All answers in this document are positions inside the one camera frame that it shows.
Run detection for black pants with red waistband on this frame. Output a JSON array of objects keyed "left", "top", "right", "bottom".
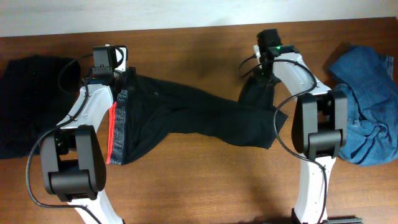
[{"left": 106, "top": 67, "right": 288, "bottom": 165}]

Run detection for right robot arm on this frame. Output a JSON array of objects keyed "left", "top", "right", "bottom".
[{"left": 254, "top": 29, "right": 348, "bottom": 223}]

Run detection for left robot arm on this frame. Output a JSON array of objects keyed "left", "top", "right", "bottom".
[{"left": 37, "top": 45, "right": 128, "bottom": 223}]

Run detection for folded black cloth pile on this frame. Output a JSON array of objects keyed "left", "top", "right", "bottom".
[{"left": 1, "top": 55, "right": 81, "bottom": 159}]

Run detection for blue denim jeans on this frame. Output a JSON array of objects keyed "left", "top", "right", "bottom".
[{"left": 329, "top": 46, "right": 397, "bottom": 166}]

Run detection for black metal base rail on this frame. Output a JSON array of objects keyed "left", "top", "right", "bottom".
[{"left": 326, "top": 217, "right": 364, "bottom": 224}]

